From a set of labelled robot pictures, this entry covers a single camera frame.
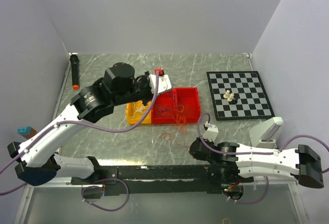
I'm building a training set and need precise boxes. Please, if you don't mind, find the blue orange block tower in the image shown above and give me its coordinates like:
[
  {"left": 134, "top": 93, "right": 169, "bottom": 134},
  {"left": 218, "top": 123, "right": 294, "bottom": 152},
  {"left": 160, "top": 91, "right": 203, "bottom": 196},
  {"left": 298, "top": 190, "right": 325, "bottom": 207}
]
[{"left": 17, "top": 126, "right": 36, "bottom": 139}]

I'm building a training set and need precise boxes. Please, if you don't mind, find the black white chessboard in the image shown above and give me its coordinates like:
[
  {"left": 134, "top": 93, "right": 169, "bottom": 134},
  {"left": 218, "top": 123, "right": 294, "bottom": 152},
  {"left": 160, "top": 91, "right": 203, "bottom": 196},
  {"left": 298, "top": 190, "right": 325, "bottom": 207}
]
[{"left": 206, "top": 71, "right": 275, "bottom": 121}]

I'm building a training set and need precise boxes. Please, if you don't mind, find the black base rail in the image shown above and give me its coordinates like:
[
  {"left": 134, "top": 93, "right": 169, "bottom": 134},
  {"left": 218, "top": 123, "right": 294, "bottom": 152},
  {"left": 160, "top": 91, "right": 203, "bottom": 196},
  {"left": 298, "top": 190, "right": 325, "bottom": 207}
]
[{"left": 71, "top": 164, "right": 254, "bottom": 196}]

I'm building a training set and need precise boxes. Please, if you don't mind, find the white plastic stand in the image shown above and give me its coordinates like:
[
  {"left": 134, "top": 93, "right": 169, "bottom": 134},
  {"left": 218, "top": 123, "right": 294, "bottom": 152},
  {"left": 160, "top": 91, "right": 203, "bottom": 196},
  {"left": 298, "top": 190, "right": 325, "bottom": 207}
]
[{"left": 249, "top": 117, "right": 284, "bottom": 149}]

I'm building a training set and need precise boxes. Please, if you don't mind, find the black marker orange cap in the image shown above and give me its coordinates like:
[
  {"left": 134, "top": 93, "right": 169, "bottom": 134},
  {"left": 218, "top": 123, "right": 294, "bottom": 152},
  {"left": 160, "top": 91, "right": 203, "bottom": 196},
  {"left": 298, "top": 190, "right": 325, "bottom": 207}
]
[{"left": 69, "top": 54, "right": 80, "bottom": 90}]

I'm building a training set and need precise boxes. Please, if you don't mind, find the cream chess piece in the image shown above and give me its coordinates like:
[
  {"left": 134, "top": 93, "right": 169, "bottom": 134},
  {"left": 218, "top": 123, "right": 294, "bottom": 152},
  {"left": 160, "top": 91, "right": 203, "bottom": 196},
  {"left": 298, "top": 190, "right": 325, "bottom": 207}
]
[{"left": 223, "top": 90, "right": 230, "bottom": 99}]

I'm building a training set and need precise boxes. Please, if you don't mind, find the yellow plastic bin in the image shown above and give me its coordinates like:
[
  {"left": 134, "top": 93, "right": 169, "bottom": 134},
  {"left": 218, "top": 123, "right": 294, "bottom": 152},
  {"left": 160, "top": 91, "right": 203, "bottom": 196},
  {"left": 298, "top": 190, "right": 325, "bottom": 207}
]
[{"left": 126, "top": 101, "right": 151, "bottom": 125}]

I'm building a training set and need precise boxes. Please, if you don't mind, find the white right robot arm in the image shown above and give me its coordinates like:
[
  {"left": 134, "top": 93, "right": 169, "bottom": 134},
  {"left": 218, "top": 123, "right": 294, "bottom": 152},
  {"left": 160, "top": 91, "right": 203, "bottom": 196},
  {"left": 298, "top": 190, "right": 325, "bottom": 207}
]
[{"left": 189, "top": 138, "right": 324, "bottom": 189}]

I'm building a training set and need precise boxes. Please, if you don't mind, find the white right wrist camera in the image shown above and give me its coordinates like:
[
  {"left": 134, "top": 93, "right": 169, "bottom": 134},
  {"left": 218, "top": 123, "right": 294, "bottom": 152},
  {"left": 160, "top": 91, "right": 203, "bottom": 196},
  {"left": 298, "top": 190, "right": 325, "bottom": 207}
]
[{"left": 203, "top": 122, "right": 218, "bottom": 142}]

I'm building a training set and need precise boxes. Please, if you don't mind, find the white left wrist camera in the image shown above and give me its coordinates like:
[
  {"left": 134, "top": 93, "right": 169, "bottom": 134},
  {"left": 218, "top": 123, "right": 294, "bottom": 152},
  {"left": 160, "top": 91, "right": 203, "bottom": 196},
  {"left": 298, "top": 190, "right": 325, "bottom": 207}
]
[{"left": 149, "top": 74, "right": 173, "bottom": 96}]

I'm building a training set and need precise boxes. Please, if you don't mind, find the red plastic bin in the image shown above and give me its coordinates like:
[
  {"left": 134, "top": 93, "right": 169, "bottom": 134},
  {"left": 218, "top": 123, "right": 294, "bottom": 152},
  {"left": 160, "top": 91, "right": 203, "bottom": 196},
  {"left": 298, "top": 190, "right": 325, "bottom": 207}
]
[
  {"left": 174, "top": 87, "right": 201, "bottom": 124},
  {"left": 151, "top": 90, "right": 176, "bottom": 124}
]

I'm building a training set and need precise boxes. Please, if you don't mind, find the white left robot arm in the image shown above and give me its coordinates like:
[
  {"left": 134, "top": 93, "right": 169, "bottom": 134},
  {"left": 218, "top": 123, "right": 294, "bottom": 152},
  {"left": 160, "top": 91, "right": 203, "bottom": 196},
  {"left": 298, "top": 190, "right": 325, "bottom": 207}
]
[{"left": 7, "top": 63, "right": 160, "bottom": 186}]

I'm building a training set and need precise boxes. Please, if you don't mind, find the cream chess pawn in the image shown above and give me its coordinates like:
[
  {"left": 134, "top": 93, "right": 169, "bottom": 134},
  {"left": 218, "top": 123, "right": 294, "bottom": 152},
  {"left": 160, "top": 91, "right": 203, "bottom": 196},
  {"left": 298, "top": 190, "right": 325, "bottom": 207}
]
[{"left": 227, "top": 93, "right": 234, "bottom": 102}]

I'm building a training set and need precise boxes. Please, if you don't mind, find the black chess piece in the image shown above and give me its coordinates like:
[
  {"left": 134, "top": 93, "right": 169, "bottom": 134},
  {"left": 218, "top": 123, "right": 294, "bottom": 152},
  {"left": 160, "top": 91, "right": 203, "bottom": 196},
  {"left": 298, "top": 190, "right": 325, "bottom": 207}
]
[{"left": 230, "top": 98, "right": 237, "bottom": 104}]

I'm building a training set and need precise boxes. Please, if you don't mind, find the orange thin cable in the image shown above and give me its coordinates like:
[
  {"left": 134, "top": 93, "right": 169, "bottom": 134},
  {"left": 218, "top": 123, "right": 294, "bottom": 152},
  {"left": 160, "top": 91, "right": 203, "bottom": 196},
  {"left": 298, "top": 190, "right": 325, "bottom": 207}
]
[{"left": 159, "top": 92, "right": 192, "bottom": 152}]

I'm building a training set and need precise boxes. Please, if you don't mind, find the aluminium frame rail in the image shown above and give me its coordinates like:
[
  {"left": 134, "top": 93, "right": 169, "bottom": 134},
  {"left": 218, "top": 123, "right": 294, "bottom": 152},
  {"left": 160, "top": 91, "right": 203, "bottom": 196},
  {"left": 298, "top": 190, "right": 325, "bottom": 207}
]
[{"left": 24, "top": 176, "right": 85, "bottom": 189}]

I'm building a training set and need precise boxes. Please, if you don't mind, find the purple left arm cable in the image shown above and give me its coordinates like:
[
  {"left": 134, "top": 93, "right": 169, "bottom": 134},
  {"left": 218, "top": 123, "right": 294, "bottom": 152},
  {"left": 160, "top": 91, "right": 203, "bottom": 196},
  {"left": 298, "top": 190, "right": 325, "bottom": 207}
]
[{"left": 0, "top": 72, "right": 159, "bottom": 211}]

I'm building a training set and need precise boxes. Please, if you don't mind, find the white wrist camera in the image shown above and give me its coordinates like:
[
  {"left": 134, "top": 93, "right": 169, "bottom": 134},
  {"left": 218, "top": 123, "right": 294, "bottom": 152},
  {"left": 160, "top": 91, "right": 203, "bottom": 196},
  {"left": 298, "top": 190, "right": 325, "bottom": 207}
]
[
  {"left": 203, "top": 122, "right": 218, "bottom": 142},
  {"left": 149, "top": 74, "right": 173, "bottom": 96}
]

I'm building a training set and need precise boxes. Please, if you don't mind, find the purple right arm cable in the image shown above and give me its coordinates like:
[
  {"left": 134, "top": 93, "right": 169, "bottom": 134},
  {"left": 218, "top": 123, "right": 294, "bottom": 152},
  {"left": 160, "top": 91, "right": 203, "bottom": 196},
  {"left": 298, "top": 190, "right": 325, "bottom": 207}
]
[{"left": 197, "top": 113, "right": 329, "bottom": 206}]

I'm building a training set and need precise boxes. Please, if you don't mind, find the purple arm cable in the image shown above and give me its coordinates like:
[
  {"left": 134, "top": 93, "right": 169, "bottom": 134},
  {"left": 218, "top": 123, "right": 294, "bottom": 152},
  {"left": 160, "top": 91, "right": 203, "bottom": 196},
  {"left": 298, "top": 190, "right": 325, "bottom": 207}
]
[
  {"left": 197, "top": 113, "right": 329, "bottom": 206},
  {"left": 0, "top": 72, "right": 159, "bottom": 211}
]

